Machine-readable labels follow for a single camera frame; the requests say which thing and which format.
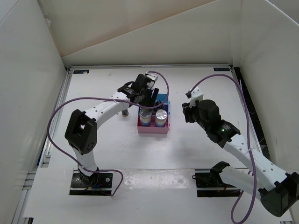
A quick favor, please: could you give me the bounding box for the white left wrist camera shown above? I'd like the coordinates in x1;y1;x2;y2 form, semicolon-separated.
145;71;158;89

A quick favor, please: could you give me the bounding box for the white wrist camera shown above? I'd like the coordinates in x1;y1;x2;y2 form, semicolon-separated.
186;86;204;108
145;71;158;89

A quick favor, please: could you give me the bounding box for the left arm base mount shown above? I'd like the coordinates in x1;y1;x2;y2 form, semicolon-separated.
69;170;113;196

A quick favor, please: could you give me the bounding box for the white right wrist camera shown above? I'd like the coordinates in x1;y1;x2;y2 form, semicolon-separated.
186;86;204;108

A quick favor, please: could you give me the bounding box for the purple cable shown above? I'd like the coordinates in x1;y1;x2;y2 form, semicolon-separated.
47;70;170;196
185;74;259;224

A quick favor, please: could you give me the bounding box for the dark blue organizer box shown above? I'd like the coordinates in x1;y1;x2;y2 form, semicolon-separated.
138;103;170;115

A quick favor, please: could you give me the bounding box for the pink organizer box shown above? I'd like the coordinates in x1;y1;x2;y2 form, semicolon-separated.
137;115;170;134

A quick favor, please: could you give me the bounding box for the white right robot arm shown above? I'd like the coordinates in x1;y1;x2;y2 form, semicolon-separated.
182;99;299;217

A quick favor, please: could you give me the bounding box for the small black-lid pepper bottle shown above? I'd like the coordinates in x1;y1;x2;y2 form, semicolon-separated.
121;109;129;117

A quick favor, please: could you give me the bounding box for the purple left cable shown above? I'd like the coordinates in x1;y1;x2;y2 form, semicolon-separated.
47;70;170;196

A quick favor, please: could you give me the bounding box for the silver-lid shaker bottle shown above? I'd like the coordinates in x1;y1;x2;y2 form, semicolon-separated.
155;109;168;127
139;108;152;126

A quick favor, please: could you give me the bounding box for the black-cap spice jar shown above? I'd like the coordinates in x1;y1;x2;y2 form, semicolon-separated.
154;100;164;111

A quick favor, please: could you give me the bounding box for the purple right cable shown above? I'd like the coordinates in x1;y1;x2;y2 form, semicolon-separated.
185;74;259;224

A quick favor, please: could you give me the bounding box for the light blue organizer box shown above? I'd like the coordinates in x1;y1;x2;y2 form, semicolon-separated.
156;93;170;105

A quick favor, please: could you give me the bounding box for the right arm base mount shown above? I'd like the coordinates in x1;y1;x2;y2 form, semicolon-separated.
192;172;241;198

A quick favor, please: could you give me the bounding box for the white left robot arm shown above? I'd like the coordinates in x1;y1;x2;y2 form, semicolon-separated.
65;72;159;187

